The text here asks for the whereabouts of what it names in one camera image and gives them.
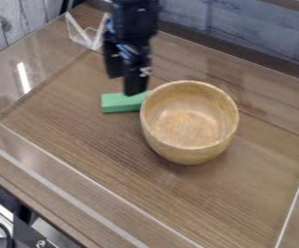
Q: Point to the black metal bracket with bolt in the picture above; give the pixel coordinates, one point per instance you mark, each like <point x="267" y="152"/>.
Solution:
<point x="27" y="237"/>

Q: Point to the green rectangular block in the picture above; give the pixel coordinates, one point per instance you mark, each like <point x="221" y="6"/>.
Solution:
<point x="117" y="102"/>

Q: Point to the round wooden bowl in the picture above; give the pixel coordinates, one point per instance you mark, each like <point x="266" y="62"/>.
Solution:
<point x="190" y="119"/>

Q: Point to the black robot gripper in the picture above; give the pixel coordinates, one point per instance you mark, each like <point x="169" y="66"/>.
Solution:
<point x="131" y="26"/>

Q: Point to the clear acrylic corner bracket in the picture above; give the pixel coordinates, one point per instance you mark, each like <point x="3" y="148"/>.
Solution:
<point x="90" y="37"/>

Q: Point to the clear acrylic tray wall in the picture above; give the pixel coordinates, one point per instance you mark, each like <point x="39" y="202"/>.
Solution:
<point x="90" y="169"/>

